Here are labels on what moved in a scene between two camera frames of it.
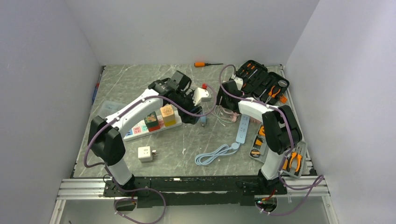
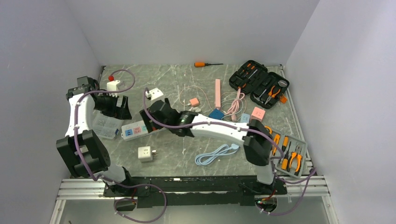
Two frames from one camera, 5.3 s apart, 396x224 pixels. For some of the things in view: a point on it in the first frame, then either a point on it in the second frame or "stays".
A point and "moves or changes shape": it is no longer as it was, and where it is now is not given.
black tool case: [269, 86] stays
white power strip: [140, 129] stays
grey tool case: [293, 158] stays
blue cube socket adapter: [203, 120] moves or changes shape
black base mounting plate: [156, 192] stays
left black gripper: [190, 109] to [122, 112]
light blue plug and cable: [204, 159] stays
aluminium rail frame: [73, 188] stays
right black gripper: [221, 94] to [150, 128]
